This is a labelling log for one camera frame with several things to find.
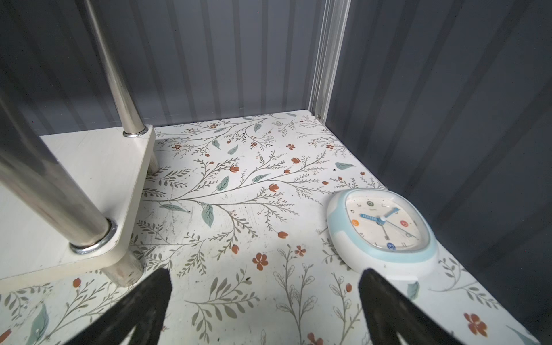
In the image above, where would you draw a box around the white and blue clock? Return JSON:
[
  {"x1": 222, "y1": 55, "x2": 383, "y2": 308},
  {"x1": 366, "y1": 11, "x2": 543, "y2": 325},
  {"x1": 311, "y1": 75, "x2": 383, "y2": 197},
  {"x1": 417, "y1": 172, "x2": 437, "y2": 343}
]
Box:
[{"x1": 326, "y1": 188, "x2": 439, "y2": 281}]

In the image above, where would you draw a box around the white two-tier shelf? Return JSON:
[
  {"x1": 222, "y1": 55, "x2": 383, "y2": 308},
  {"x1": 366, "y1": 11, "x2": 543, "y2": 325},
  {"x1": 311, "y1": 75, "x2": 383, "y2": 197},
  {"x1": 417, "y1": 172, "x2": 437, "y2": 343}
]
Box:
[{"x1": 1, "y1": 1, "x2": 158, "y2": 293}]

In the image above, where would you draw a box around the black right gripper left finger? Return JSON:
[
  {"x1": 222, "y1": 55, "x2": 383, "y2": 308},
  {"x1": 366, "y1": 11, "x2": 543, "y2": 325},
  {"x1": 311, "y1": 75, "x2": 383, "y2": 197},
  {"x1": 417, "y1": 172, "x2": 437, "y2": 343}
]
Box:
[{"x1": 68, "y1": 268, "x2": 173, "y2": 344}]

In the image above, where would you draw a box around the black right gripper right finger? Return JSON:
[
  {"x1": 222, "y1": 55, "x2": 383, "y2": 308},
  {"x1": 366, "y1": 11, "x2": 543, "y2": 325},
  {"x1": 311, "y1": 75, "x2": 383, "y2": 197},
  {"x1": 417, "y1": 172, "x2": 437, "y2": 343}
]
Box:
[{"x1": 358, "y1": 269, "x2": 460, "y2": 344}]

